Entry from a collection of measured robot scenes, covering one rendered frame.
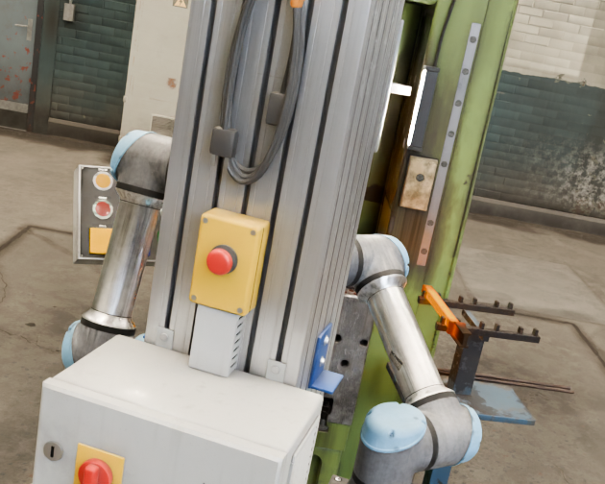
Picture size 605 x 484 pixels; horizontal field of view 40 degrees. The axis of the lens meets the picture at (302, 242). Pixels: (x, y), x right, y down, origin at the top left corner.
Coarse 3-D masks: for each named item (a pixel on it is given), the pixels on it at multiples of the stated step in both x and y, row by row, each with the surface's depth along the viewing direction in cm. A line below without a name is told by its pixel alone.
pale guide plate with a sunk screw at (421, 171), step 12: (408, 168) 269; (420, 168) 269; (432, 168) 269; (408, 180) 270; (420, 180) 271; (432, 180) 270; (408, 192) 271; (420, 192) 271; (408, 204) 272; (420, 204) 272
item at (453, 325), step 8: (424, 288) 263; (432, 288) 263; (432, 296) 256; (432, 304) 254; (440, 304) 249; (440, 312) 246; (448, 312) 244; (448, 320) 238; (456, 320) 239; (448, 328) 235; (456, 328) 233; (464, 328) 230; (456, 336) 233; (464, 336) 227; (464, 344) 228
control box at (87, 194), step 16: (80, 176) 241; (96, 176) 243; (80, 192) 241; (96, 192) 243; (112, 192) 245; (80, 208) 240; (112, 208) 244; (80, 224) 239; (96, 224) 241; (112, 224) 243; (80, 240) 238; (80, 256) 237; (96, 256) 239
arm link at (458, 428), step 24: (360, 240) 183; (384, 240) 186; (360, 264) 180; (384, 264) 182; (360, 288) 182; (384, 288) 181; (384, 312) 179; (408, 312) 179; (384, 336) 178; (408, 336) 175; (408, 360) 173; (432, 360) 175; (408, 384) 171; (432, 384) 170; (432, 408) 166; (456, 408) 167; (456, 432) 164; (480, 432) 167; (456, 456) 164
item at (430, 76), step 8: (448, 16) 257; (440, 40) 259; (440, 48) 259; (424, 72) 260; (432, 72) 259; (424, 80) 260; (432, 80) 260; (424, 88) 261; (432, 88) 260; (424, 96) 261; (432, 96) 261; (424, 104) 262; (416, 112) 263; (424, 112) 263; (416, 120) 263; (424, 120) 263; (416, 128) 264; (424, 128) 264; (416, 136) 265; (408, 144) 267; (416, 144) 265
